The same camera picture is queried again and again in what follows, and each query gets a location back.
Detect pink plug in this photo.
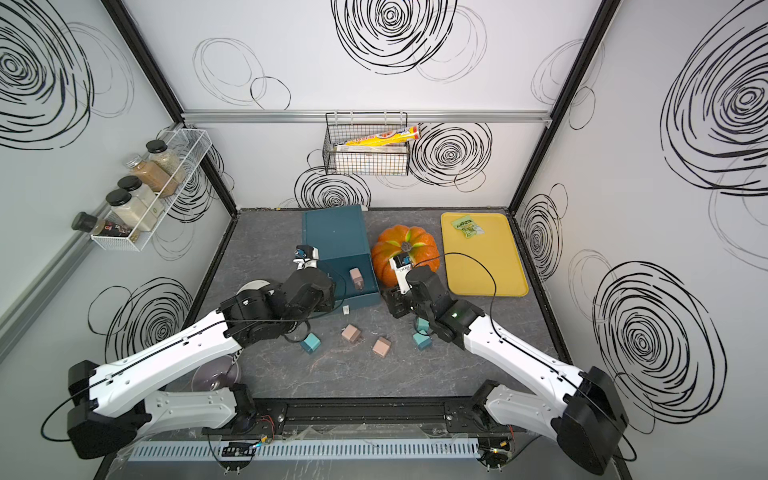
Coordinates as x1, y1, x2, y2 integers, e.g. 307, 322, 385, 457
349, 267, 365, 291
372, 337, 392, 358
341, 324, 362, 344

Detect teal plug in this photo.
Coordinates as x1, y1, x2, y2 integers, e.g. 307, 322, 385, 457
300, 333, 321, 354
414, 317, 430, 336
412, 332, 432, 351

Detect teal drawer cabinet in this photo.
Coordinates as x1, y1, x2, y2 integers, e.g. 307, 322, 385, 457
302, 205, 381, 310

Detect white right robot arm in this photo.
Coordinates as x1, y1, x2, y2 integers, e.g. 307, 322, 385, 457
394, 266, 629, 475

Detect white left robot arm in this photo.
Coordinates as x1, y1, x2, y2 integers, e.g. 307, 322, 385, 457
67, 267, 336, 459

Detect white bowl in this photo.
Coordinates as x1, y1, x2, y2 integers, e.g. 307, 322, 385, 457
237, 279, 273, 295

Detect orange pumpkin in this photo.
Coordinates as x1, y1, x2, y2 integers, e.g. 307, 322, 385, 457
371, 225, 440, 288

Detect yellow tray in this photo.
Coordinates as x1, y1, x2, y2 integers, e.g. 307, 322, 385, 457
441, 212, 529, 297

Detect green snack packet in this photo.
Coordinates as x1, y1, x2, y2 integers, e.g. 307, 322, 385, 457
452, 215, 484, 239

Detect purple plastic cup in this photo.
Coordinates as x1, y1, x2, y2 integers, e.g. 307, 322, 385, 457
191, 355, 241, 392

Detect yellow snack tube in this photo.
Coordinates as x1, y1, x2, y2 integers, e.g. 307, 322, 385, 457
343, 126, 420, 147

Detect spice jar beige contents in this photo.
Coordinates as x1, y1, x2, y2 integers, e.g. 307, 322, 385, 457
117, 175, 164, 216

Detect clear acrylic spice shelf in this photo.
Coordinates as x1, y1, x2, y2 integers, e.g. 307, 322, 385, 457
91, 129, 214, 261

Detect spice jar tan contents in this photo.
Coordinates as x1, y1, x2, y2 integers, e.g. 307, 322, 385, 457
146, 139, 186, 183

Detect spice jar brown contents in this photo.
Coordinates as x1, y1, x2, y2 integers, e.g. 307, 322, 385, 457
124, 156, 178, 198

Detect spice jar white contents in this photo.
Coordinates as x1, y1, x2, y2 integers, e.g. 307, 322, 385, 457
105, 188, 157, 232

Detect small dark spice bottle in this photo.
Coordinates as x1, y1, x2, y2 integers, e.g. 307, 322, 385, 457
70, 212, 132, 238

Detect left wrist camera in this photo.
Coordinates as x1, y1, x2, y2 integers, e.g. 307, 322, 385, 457
293, 244, 319, 270

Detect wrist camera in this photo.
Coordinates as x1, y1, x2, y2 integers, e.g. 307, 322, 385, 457
293, 244, 319, 270
389, 252, 412, 295

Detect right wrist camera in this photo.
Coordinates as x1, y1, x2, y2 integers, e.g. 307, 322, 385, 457
389, 252, 412, 295

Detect black linear rail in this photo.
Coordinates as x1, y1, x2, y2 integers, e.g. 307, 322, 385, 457
202, 396, 529, 437

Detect white slotted cable duct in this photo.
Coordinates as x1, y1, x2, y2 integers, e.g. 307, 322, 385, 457
128, 438, 481, 463

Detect black wire wall basket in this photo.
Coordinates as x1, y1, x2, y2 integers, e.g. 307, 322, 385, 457
322, 111, 413, 177

